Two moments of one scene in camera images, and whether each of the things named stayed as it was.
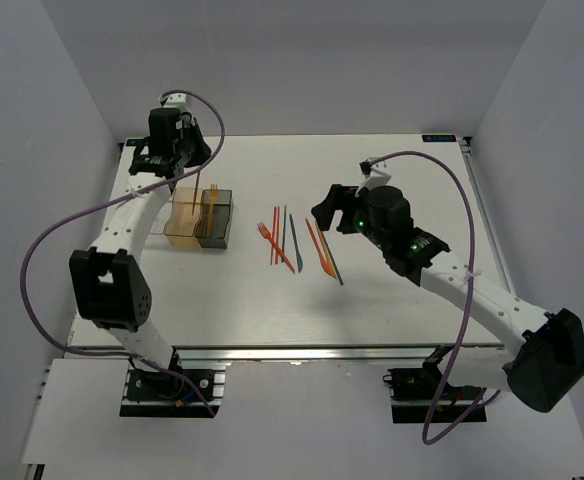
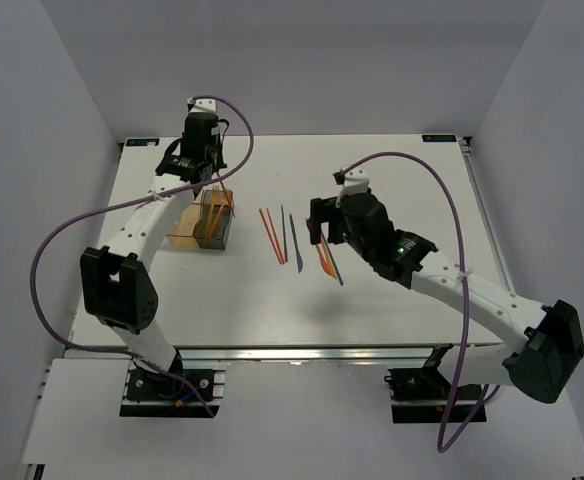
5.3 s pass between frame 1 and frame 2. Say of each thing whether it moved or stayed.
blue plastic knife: stayed
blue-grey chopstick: stayed
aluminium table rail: stayed
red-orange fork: moved
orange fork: stayed
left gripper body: moved
